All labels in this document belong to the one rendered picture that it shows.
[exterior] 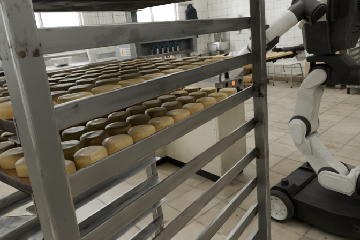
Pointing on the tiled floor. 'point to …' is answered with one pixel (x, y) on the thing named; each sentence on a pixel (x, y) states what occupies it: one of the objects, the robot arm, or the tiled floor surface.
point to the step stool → (288, 71)
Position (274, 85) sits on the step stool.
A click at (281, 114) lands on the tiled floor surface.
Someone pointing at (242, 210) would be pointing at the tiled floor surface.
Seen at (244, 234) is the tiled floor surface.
